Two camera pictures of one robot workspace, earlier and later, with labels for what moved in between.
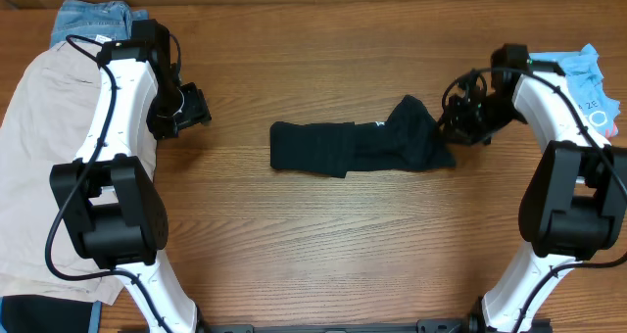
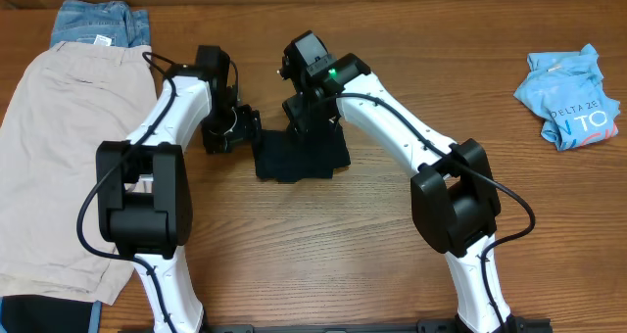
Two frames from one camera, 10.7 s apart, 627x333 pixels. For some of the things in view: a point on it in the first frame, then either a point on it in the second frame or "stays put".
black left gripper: [198, 111] to [249, 129]
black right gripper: [453, 130] to [301, 120]
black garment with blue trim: [39, 313] stays put
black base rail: [470, 324] stays put
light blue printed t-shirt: [585, 77] stays put
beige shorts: [45, 127] stays put
